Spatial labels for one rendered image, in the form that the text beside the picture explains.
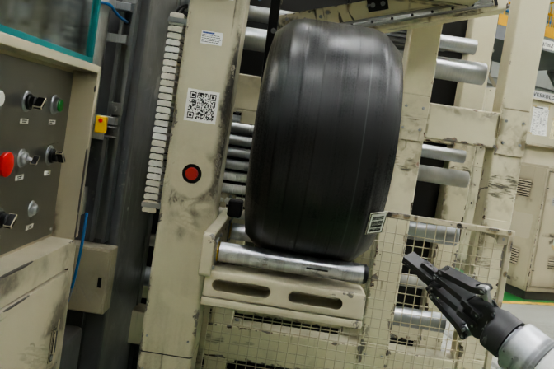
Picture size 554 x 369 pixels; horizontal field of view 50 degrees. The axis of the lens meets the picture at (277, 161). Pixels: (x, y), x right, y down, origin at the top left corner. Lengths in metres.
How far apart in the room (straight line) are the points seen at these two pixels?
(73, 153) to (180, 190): 0.27
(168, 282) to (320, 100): 0.58
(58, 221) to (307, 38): 0.65
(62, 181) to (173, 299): 0.39
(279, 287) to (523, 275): 4.80
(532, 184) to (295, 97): 4.91
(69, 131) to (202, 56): 0.35
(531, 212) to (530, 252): 0.37
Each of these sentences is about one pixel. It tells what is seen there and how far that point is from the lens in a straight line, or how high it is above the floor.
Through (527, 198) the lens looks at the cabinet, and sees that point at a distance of 6.01.
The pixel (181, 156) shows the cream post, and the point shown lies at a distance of 1.40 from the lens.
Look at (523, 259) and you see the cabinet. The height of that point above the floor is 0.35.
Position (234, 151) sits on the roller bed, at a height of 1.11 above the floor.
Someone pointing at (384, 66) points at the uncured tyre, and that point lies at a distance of 1.26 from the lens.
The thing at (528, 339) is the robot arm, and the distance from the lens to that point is 1.06.
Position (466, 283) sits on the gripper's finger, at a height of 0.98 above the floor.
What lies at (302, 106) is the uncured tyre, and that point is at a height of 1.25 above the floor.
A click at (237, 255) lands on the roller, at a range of 1.33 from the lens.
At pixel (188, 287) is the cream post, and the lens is 1.45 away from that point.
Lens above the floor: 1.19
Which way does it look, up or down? 3 degrees down
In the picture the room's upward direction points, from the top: 9 degrees clockwise
